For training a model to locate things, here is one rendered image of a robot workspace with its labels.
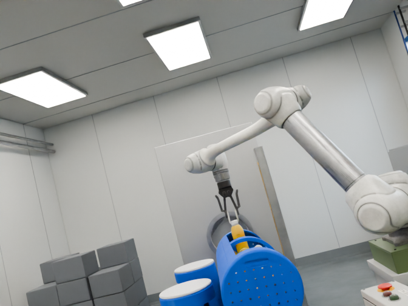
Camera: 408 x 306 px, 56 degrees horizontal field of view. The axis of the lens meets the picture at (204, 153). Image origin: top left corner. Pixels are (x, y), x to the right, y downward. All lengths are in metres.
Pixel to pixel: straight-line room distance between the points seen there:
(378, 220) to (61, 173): 6.32
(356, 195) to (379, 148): 5.28
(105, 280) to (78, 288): 0.34
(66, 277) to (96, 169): 2.51
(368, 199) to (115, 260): 4.11
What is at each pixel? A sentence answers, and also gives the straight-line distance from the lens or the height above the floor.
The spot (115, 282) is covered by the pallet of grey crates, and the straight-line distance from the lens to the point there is 4.81.
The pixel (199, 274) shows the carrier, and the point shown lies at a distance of 2.60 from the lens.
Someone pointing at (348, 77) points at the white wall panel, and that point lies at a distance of 6.88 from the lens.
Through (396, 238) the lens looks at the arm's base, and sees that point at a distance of 1.74.
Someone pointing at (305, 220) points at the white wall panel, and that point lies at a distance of 6.53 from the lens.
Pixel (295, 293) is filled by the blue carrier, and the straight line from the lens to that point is 1.44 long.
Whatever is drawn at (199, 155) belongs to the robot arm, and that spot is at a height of 1.67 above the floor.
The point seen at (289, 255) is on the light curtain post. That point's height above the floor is 0.94.
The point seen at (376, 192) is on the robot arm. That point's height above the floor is 1.31.
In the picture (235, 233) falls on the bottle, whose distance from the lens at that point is 2.12.
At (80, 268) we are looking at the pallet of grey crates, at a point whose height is 1.04.
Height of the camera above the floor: 1.45
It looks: 7 degrees up
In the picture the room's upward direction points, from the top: 15 degrees counter-clockwise
